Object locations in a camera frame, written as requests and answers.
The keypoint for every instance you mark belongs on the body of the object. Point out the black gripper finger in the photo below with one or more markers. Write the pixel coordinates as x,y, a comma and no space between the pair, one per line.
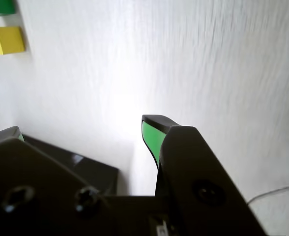
198,172
36,186

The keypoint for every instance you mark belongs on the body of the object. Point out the yellow wooden cube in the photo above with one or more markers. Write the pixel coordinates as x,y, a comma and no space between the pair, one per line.
4,40

